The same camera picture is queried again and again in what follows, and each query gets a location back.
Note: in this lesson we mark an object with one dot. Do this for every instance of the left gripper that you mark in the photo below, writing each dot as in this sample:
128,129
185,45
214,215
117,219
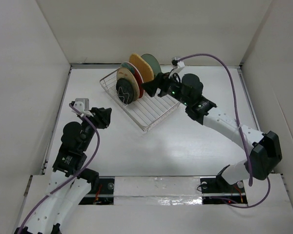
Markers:
101,116

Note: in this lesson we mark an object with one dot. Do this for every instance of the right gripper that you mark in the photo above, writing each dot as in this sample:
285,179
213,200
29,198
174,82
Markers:
159,82

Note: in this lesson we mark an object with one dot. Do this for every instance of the wire dish rack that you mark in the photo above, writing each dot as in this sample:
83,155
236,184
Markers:
147,111

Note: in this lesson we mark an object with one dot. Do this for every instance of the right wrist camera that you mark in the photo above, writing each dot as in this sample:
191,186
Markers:
177,64

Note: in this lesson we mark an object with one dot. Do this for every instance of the orange woven oval plate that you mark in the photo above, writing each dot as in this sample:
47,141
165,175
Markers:
143,67

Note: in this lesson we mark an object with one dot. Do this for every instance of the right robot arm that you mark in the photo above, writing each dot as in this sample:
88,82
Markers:
264,151

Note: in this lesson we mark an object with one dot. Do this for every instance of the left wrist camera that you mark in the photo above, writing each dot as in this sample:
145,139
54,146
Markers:
80,106

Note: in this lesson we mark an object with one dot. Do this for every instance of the beige floral plate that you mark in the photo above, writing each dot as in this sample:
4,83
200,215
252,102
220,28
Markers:
125,73

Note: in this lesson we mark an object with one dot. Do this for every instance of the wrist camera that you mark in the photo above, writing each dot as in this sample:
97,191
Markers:
80,106
177,64

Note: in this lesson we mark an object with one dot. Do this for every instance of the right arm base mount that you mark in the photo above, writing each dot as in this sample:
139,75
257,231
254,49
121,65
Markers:
212,193

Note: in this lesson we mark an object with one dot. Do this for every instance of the red and teal plate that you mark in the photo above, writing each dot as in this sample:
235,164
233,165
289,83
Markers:
136,74

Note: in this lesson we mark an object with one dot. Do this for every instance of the black round plate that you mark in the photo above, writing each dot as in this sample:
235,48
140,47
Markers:
125,91

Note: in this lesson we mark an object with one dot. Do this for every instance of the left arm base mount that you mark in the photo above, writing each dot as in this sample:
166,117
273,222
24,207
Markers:
103,194

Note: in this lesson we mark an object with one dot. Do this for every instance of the light blue flower plate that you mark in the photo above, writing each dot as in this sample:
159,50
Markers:
153,63

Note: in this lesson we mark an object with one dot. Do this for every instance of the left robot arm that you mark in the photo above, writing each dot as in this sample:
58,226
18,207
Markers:
71,179

